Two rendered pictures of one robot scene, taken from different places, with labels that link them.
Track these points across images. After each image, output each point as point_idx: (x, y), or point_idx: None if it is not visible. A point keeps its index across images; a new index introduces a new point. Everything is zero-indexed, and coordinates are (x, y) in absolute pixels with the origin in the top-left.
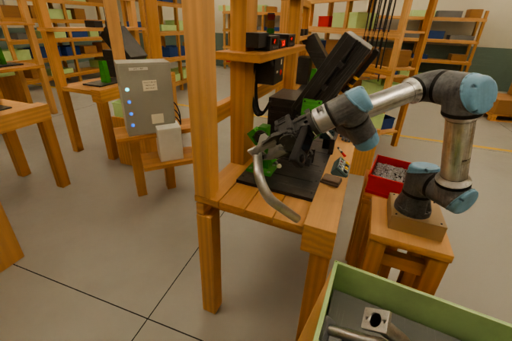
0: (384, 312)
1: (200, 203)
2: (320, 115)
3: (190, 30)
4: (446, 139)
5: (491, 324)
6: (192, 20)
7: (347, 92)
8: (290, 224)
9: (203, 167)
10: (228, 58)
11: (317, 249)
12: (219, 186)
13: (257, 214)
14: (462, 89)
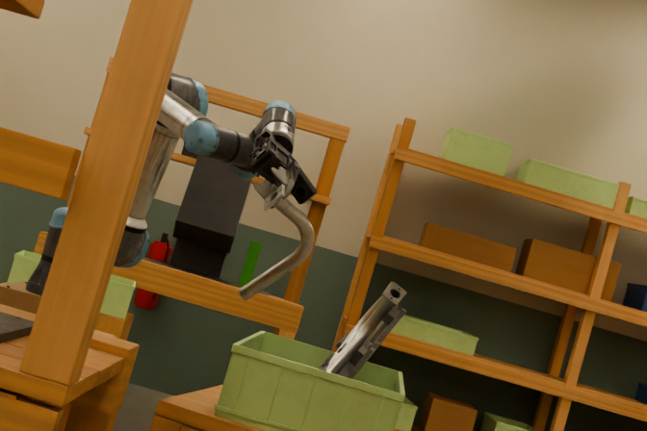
0: (394, 285)
1: (61, 411)
2: (293, 136)
3: None
4: (156, 161)
5: (256, 341)
6: None
7: (287, 108)
8: (118, 364)
9: (104, 290)
10: None
11: (120, 395)
12: (11, 362)
13: (106, 369)
14: (200, 97)
